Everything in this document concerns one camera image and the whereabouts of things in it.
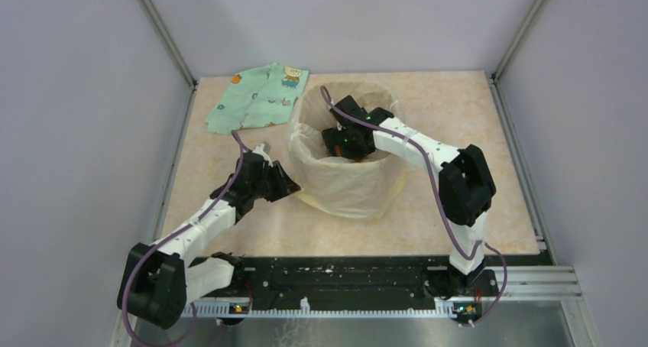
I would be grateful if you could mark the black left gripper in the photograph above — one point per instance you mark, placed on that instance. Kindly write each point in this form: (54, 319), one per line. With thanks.
(283, 186)

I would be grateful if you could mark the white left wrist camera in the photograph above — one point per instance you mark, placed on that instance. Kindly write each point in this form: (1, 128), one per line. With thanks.
(263, 149)

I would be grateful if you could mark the grey slotted cable duct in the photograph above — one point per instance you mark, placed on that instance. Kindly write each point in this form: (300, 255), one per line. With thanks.
(213, 309)

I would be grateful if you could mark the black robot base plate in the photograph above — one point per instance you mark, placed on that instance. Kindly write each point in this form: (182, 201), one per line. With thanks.
(381, 283)

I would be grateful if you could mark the right aluminium frame post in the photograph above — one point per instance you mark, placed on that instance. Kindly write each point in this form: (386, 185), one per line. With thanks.
(519, 38)

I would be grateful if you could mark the aluminium frame post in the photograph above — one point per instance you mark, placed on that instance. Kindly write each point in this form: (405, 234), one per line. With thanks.
(519, 38)
(166, 38)

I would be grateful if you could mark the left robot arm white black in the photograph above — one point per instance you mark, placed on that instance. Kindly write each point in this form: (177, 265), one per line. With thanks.
(162, 278)

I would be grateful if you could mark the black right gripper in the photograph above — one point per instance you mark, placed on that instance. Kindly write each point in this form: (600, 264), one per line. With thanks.
(333, 137)

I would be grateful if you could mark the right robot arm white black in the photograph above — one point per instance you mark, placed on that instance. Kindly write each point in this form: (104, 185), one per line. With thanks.
(462, 184)

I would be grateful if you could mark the left aluminium frame post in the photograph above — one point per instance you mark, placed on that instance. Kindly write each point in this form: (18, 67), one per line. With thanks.
(166, 38)

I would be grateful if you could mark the green patterned cloth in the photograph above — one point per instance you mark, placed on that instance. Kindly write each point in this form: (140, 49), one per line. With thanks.
(257, 98)

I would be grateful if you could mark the translucent yellowish trash bag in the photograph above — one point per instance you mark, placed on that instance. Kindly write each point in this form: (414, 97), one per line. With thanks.
(351, 189)

